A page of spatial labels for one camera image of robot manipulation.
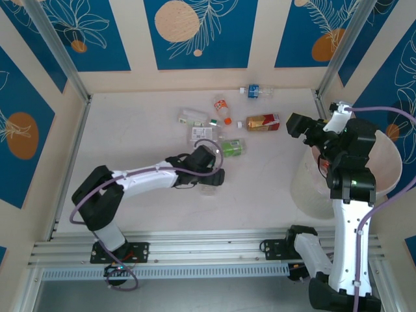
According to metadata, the green label plastic bottle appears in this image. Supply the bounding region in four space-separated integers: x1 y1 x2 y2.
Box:
214 138 248 159

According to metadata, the brown tea bottle red label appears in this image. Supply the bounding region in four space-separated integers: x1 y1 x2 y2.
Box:
237 112 281 133

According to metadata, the white plastic bin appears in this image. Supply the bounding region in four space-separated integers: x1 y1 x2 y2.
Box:
290 129 404 219

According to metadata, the white label bottle green cap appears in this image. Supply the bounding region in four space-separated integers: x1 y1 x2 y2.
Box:
177 109 218 128

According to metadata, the clear bottle blue label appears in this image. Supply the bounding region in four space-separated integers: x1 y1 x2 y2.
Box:
239 83 276 99

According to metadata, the orange label bottle orange cap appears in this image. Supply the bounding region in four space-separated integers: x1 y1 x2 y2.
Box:
213 94 233 126

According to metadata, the black controller board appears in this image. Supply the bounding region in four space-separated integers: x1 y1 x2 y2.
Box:
103 263 135 279
288 262 309 283

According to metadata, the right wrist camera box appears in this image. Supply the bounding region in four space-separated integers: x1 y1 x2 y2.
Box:
323 101 354 133

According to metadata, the aluminium rail beam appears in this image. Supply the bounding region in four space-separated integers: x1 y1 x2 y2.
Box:
27 229 386 268

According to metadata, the aluminium frame post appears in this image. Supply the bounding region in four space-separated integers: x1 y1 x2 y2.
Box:
317 0 374 98
24 0 92 102

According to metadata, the white slotted cable duct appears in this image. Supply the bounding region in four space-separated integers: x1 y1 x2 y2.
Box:
41 263 291 281

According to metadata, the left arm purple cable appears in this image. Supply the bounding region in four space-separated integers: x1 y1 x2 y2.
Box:
70 138 226 291

